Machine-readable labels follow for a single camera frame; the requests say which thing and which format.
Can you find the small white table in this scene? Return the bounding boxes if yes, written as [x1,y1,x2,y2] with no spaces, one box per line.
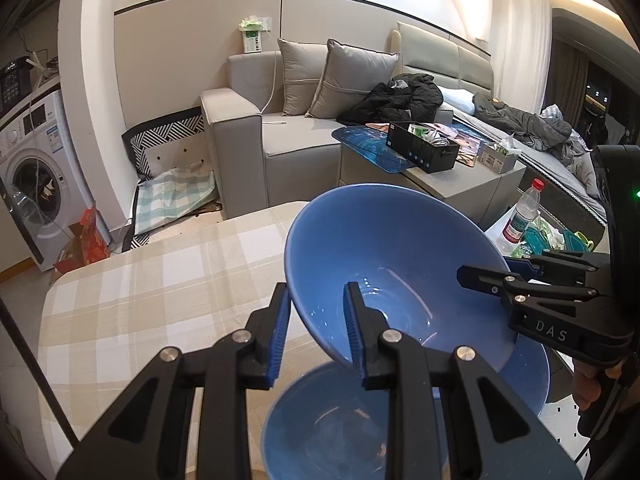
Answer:
[482,205,611,261]

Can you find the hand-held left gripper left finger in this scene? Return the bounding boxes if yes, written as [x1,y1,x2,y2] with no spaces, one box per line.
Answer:
[55,282,292,480]

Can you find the person's right hand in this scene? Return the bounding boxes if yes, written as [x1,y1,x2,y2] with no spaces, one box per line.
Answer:
[571,359,623,412]

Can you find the clear plastic water bottle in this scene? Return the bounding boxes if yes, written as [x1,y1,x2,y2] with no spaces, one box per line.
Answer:
[501,178,545,257]

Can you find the white tissue box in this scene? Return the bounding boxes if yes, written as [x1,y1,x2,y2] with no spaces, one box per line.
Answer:
[477,137,523,173]

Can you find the white sheer curtain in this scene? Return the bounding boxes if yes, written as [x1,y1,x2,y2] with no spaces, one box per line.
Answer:
[492,0,551,116]

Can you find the dark window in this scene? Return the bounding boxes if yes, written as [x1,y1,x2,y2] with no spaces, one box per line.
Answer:
[580,55,640,146]

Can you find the green white tissue pack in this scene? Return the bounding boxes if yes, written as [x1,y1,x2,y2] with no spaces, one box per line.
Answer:
[239,16,265,55]

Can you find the blue ceramic bowl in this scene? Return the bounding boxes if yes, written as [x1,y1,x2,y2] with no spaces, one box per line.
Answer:
[262,360,451,480]
[500,332,552,417]
[283,183,517,376]

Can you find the white charging cable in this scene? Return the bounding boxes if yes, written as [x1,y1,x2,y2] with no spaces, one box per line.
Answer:
[259,52,288,126]

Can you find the green checked cloth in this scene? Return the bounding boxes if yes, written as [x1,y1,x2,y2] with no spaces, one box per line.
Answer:
[131,164,217,238]

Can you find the beige padded headboard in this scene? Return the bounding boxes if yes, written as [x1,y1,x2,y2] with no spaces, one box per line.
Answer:
[390,21,493,111]

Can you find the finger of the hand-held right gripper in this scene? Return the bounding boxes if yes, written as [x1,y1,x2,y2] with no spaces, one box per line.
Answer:
[457,264,599,321]
[502,251,612,288]

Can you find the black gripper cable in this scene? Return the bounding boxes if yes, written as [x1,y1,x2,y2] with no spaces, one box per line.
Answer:
[0,300,81,441]

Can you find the bed with grey sheet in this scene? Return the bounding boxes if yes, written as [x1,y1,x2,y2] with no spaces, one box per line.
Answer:
[435,85,608,221]

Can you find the black cardboard box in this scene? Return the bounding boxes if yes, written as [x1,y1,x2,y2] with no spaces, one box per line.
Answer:
[386,121,461,175]

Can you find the blue plastic tray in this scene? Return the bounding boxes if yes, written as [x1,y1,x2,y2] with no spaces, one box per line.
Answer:
[331,125,416,173]

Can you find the black pressure cooker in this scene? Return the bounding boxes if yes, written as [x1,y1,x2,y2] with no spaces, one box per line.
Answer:
[0,57,32,116]

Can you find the dark brown curtain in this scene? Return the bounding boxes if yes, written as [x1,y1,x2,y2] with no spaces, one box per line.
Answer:
[550,7,591,126]

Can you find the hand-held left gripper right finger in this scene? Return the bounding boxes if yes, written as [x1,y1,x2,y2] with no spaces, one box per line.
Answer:
[343,281,583,480]

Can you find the grey sofa pillow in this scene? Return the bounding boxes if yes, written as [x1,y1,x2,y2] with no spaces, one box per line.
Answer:
[306,38,399,121]
[276,37,333,117]

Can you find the white bed pillow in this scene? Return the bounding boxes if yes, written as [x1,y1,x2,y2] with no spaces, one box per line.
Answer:
[440,87,476,116]

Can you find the grey crumpled jacket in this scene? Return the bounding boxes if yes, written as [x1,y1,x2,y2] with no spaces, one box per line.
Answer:
[472,91,573,151]

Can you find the teal lidded cup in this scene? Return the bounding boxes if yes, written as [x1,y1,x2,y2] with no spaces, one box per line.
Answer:
[562,229,596,253]

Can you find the grey plaid crumpled clothes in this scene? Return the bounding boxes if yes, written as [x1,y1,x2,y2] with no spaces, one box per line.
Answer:
[540,104,601,171]

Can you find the black white patterned basket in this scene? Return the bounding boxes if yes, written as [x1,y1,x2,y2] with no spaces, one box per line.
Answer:
[121,106,207,181]

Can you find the black jacket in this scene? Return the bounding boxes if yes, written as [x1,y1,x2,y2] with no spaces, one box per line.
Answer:
[336,73,445,126]

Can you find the white washing machine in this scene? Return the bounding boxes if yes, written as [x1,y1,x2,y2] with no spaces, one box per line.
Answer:
[0,80,101,273]

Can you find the grey fabric sofa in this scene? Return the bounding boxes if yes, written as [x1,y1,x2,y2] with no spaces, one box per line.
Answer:
[200,50,401,221]

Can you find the red paper bag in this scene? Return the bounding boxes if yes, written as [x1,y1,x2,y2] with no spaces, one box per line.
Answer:
[52,206,110,275]

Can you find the grey side cabinet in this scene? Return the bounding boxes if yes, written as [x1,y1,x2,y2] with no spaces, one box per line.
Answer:
[339,140,526,233]

